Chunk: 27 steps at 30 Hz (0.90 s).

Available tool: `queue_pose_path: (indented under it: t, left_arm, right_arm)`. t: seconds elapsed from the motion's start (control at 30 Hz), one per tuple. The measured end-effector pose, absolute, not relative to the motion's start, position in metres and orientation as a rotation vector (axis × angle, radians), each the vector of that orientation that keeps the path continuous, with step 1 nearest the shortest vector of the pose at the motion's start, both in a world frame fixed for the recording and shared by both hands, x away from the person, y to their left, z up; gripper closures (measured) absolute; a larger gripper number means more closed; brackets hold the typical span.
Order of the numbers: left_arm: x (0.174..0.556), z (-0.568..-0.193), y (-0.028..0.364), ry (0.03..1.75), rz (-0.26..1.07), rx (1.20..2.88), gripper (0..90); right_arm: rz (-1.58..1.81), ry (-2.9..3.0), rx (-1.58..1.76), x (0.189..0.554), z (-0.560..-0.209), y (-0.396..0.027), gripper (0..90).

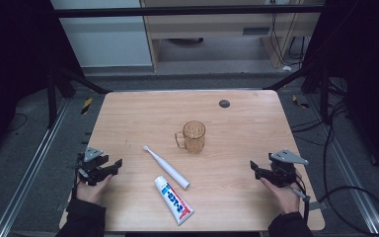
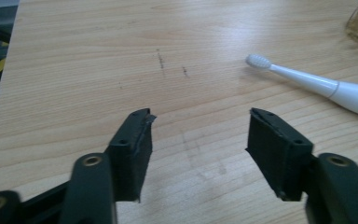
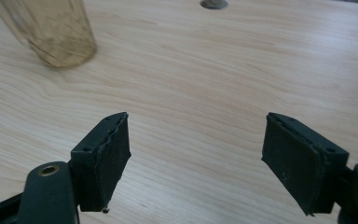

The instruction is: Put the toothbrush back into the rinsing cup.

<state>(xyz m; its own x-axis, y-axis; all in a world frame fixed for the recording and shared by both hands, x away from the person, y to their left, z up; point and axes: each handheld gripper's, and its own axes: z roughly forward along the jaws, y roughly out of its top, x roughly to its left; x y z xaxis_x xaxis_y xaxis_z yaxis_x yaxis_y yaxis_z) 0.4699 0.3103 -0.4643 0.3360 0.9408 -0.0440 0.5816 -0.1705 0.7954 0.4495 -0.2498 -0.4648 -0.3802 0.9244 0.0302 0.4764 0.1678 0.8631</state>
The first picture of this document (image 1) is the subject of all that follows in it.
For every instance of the yellow black tape strip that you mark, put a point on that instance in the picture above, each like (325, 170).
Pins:
(86, 105)
(299, 102)

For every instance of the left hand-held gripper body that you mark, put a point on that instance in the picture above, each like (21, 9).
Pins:
(90, 168)

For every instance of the black metal stand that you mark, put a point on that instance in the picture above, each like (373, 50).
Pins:
(324, 92)
(51, 98)

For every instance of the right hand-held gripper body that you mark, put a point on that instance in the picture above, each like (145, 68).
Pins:
(283, 169)

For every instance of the light wooden desk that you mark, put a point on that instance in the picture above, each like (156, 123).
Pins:
(223, 26)

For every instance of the black horizontal bar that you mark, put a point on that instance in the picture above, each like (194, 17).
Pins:
(187, 11)

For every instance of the amber transparent cup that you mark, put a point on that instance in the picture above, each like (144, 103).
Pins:
(194, 138)

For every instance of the aluminium floor rail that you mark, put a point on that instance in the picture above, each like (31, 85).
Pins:
(352, 177)
(29, 171)

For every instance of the white electric toothbrush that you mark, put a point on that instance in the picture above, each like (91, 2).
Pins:
(167, 168)

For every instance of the grey table grommet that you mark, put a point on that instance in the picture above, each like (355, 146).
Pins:
(224, 103)

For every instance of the dark curtain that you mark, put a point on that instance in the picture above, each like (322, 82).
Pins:
(365, 72)
(13, 65)

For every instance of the small white object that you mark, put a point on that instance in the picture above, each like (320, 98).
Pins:
(287, 68)

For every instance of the person's left hand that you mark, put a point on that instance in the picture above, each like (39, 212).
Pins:
(92, 192)

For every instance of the white toothpaste tube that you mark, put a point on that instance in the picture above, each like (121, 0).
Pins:
(174, 200)

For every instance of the person's right hand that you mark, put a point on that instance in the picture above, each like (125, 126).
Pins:
(284, 199)

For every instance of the white cabinet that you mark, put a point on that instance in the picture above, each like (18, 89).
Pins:
(105, 36)

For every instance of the grey table bracket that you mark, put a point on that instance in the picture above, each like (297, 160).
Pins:
(319, 205)
(60, 207)

